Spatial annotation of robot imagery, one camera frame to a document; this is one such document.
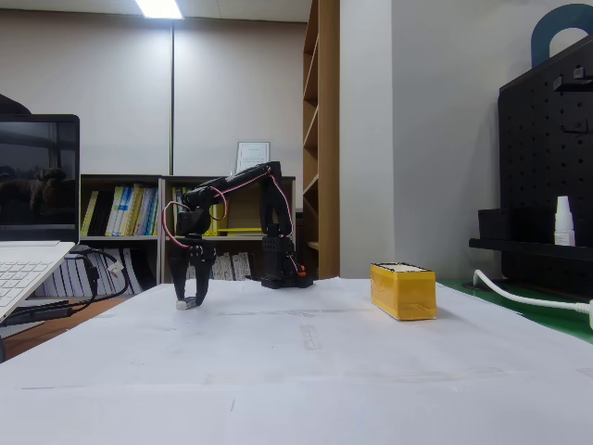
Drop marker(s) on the small white dropper bottle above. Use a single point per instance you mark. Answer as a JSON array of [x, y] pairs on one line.
[[564, 222]]

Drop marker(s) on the flat yellow folder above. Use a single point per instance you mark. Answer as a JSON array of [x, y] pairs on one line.
[[243, 230]]

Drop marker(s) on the black pegboard panel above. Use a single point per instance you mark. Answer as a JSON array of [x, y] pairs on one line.
[[542, 162]]

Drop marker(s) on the white paper table cover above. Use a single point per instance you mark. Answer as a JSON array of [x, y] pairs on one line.
[[296, 371]]

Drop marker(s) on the green desk mat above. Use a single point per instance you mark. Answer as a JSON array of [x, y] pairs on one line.
[[533, 310]]

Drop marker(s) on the row of white binders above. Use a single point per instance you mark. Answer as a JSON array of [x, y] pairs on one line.
[[134, 273]]

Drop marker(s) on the ceiling light panel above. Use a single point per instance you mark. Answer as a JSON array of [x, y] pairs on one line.
[[160, 8]]

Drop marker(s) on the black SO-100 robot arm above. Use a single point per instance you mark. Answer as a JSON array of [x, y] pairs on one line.
[[273, 222]]

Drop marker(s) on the row of yellow blue books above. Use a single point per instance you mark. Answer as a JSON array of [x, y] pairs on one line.
[[125, 211]]

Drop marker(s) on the white laptop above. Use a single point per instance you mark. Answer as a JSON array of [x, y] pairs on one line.
[[32, 194]]

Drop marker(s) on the black pegboard hook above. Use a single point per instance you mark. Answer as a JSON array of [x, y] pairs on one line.
[[572, 80], [574, 126]]

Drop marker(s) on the yellow rectangular box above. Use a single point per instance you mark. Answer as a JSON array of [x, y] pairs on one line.
[[407, 296]]

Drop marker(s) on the tall wooden bookshelf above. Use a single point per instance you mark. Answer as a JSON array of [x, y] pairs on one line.
[[324, 116]]

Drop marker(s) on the framed white certificate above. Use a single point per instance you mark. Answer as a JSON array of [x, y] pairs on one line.
[[253, 155]]

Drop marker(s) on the black box on shelf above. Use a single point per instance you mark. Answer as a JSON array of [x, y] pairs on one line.
[[514, 225]]

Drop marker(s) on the row of white patterned books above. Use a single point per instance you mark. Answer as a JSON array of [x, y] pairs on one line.
[[231, 266]]

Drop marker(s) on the black pegboard shelf tray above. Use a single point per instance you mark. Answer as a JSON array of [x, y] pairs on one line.
[[533, 248]]

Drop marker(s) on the dark blue arch shape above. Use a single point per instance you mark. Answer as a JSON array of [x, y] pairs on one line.
[[556, 28]]

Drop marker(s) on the low bookcase with yellow binders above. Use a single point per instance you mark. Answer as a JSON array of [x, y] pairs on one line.
[[245, 213]]

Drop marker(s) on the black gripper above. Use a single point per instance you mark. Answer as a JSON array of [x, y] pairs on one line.
[[191, 251]]

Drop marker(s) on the low bookcase with coloured books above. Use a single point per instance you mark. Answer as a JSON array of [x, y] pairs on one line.
[[120, 180]]

